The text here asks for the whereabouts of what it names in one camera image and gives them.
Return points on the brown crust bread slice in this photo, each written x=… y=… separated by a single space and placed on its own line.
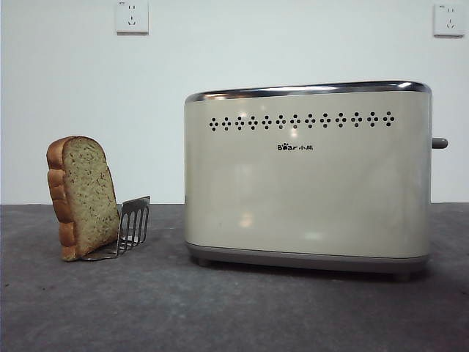
x=88 y=198

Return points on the grey toaster lever knob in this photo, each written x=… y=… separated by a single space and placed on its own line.
x=440 y=143

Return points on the cream two-slot toaster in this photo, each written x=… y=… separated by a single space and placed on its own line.
x=308 y=198

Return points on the slotted steel toast rack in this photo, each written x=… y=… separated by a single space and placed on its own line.
x=135 y=202

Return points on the white wall power socket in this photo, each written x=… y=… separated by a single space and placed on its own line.
x=449 y=20
x=132 y=18

